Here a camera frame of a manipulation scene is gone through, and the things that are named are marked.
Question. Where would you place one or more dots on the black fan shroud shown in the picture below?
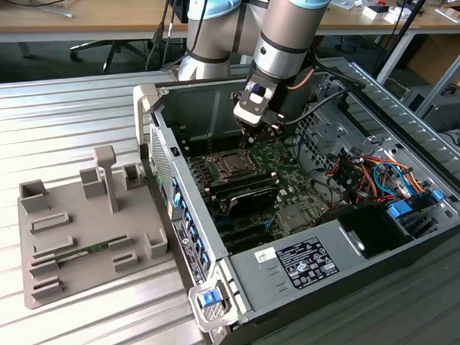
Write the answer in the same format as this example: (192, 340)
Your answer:
(373, 227)

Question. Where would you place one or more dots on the blue disk carrier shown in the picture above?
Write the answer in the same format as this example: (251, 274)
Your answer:
(401, 210)

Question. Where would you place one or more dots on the black RAM slot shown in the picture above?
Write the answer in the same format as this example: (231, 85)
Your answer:
(242, 183)
(248, 190)
(198, 150)
(198, 141)

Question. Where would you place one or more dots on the grey power supply with label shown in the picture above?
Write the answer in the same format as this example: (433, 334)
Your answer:
(250, 282)

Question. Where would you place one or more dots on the open grey PC case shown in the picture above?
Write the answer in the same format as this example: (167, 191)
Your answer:
(196, 105)

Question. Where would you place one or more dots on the small cardboard box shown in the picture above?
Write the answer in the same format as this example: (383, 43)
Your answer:
(449, 13)

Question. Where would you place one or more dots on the small white box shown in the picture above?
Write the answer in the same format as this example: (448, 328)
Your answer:
(375, 12)

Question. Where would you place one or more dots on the grey computer box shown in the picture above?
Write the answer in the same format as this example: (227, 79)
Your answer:
(449, 111)

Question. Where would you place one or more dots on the black tripod pole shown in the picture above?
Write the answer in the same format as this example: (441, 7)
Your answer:
(405, 27)

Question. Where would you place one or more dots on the metal drive cage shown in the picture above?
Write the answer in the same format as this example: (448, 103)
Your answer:
(337, 131)

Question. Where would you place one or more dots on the thin metal locking lever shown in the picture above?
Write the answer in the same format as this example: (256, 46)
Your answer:
(209, 146)

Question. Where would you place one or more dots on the CPU socket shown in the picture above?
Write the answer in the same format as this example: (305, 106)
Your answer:
(230, 175)

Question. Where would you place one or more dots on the wooden desk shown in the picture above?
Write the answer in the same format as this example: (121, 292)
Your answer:
(93, 16)

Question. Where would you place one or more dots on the black monitor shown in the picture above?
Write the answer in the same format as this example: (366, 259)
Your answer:
(179, 6)

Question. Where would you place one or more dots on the green motherboard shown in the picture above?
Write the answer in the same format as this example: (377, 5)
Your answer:
(291, 185)

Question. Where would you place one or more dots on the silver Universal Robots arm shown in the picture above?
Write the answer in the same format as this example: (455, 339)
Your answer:
(286, 51)

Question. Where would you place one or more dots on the small CPU plate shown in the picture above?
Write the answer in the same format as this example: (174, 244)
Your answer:
(236, 163)

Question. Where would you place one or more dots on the black office chair base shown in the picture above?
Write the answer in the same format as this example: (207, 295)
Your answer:
(113, 45)

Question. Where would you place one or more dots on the black expansion slot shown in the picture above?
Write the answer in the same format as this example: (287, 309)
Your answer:
(252, 239)
(244, 229)

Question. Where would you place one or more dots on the blue case latch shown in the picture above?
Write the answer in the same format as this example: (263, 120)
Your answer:
(207, 299)

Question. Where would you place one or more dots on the silver chipset heatsink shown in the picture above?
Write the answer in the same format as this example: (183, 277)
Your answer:
(295, 217)

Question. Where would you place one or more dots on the green RAM stick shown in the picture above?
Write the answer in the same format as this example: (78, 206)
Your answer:
(84, 250)

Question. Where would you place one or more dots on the grey parts rack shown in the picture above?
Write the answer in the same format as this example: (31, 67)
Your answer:
(87, 224)

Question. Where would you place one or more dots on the black graphics card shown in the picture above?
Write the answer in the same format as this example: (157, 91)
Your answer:
(250, 202)

